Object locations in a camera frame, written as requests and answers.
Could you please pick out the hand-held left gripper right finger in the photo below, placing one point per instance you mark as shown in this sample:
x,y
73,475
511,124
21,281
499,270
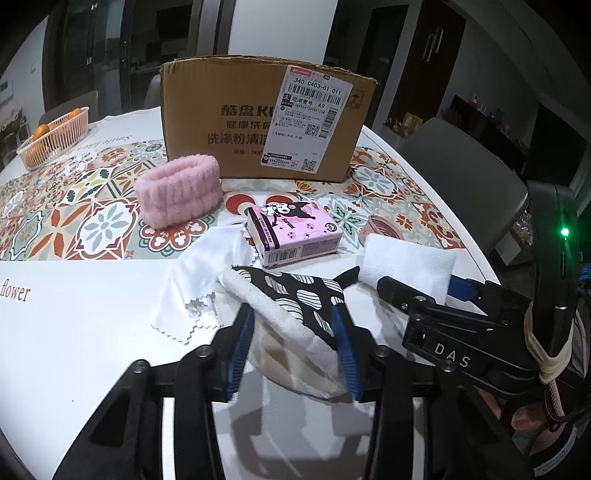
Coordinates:
x,y
345,353

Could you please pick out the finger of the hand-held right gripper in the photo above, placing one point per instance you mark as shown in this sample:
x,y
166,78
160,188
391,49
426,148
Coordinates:
x,y
464,287
406,295

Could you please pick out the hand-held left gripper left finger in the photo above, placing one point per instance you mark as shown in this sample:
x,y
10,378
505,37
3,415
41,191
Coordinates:
x,y
241,347

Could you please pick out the white gauze cloth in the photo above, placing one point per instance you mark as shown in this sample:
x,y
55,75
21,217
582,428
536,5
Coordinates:
x,y
401,263

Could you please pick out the black white patterned towel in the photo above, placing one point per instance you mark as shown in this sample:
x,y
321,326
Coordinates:
x,y
295,323

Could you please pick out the person's right hand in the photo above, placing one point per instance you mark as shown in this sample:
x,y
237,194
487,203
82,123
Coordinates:
x,y
521,417

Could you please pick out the white zigzag-edged cloth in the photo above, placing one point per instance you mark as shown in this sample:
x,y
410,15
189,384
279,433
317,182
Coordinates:
x,y
198,277

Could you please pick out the grey padded chair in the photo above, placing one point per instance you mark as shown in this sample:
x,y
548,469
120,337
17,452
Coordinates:
x,y
461,161

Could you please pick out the pink tissue packet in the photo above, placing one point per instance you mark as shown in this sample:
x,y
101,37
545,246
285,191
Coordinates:
x,y
295,230

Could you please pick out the dark sideboard with items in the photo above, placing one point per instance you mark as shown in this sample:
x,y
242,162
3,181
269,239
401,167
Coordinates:
x,y
498,134

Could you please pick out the pink fluffy headband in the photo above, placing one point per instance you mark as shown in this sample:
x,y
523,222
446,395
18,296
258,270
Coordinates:
x,y
180,189

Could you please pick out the patterned tablecloth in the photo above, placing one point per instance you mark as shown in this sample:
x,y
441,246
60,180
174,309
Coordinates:
x,y
92,221

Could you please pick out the dark wooden cabinet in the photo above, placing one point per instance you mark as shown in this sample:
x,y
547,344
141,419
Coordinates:
x,y
436,60

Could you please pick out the brown cardboard box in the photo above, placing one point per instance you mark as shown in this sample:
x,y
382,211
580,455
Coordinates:
x,y
221,115

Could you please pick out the orange fruit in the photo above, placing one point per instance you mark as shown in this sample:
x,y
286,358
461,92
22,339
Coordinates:
x,y
76,112
41,131

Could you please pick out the grey chair back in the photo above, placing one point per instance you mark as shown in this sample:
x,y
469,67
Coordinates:
x,y
69,102

